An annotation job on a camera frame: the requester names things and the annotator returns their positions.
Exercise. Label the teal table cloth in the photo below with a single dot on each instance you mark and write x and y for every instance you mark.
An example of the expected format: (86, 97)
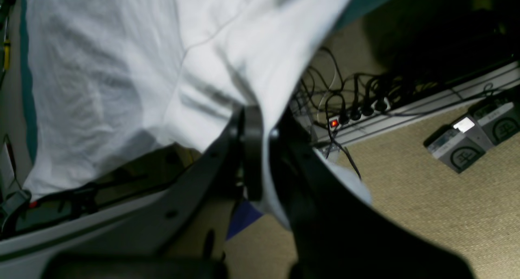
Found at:
(355, 10)

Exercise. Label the black power strip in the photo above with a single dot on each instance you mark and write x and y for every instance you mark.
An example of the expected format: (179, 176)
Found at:
(333, 117)

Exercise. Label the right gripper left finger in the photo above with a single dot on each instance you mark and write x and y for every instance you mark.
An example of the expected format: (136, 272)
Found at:
(154, 239)

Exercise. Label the white T-shirt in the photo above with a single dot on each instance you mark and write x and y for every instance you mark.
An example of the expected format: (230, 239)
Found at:
(113, 80)

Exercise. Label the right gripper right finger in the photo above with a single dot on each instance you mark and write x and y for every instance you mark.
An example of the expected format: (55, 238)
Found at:
(337, 235)

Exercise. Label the grey power adapter box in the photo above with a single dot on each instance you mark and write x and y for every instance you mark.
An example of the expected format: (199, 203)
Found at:
(458, 145)

